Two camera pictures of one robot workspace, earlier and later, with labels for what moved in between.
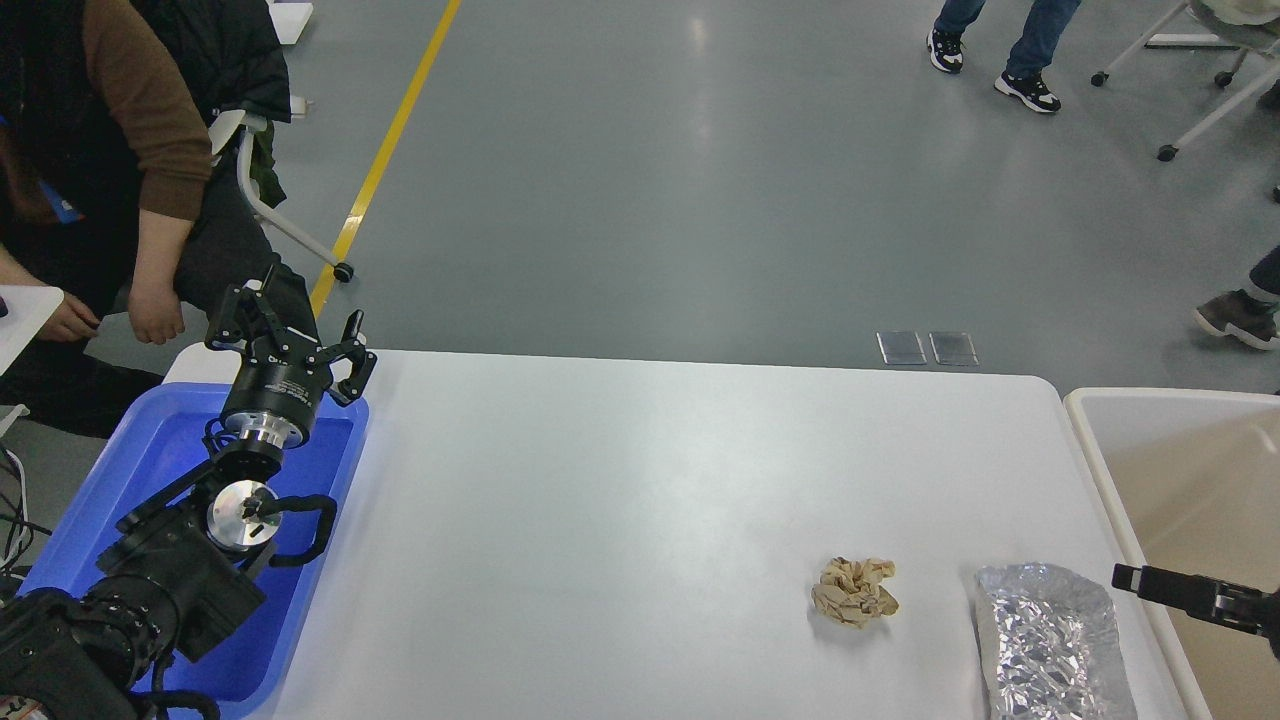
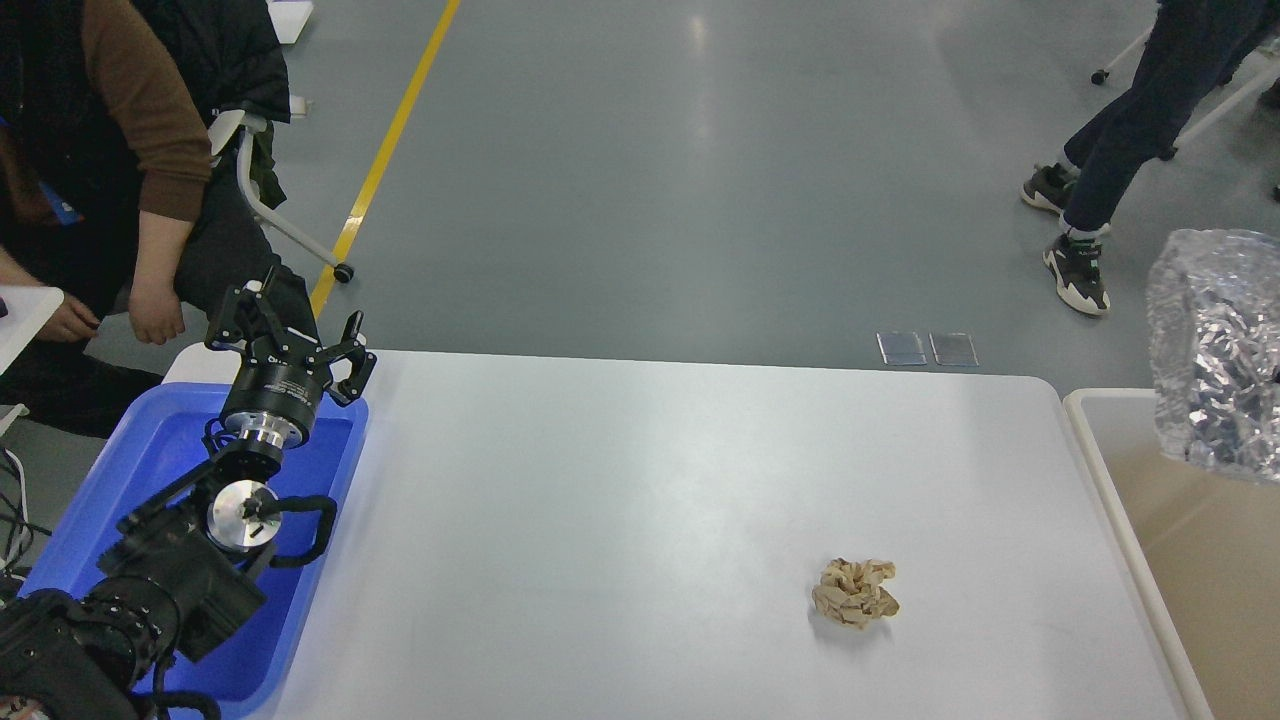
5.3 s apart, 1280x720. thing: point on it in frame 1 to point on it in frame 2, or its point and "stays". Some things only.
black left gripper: x=273 y=396 stays
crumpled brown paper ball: x=851 y=591 stays
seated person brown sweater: x=108 y=190 stays
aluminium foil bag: x=1048 y=646 to x=1213 y=300
